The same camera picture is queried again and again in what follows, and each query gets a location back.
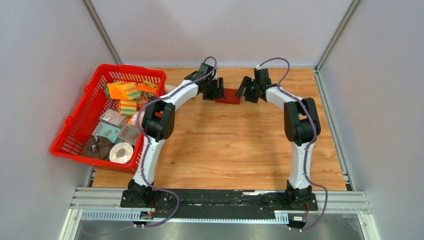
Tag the grey pink packet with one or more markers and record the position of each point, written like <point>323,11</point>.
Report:
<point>129,134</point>

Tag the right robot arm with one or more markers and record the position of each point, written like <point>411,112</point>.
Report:
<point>301,127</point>

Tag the teal packet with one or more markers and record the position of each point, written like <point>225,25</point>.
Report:
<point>107,131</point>

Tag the pink white carton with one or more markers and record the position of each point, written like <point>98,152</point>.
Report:
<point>136,119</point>

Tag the white radish toy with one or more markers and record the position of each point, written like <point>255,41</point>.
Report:
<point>169,88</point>

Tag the orange sponge pack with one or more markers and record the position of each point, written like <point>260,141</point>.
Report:
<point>122,90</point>
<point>126,107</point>

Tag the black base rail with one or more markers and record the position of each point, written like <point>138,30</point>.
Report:
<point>217,204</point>

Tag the orange sponge pack upper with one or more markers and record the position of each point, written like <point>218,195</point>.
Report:
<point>122,90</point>

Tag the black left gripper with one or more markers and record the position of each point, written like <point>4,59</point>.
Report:
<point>218,92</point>

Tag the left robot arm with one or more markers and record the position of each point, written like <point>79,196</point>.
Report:
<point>158,124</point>

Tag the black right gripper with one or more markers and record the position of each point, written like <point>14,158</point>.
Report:
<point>247,82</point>

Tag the orange sponge pack lower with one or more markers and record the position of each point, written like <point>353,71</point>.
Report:
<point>126,107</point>

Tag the orange snack box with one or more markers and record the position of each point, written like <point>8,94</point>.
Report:
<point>146,90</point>

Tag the red paper box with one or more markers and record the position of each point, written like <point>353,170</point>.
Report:
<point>229,97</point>

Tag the brown pouch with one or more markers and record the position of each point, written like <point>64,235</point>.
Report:
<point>97,147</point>

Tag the white tape roll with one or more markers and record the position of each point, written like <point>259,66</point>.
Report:
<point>121,153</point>

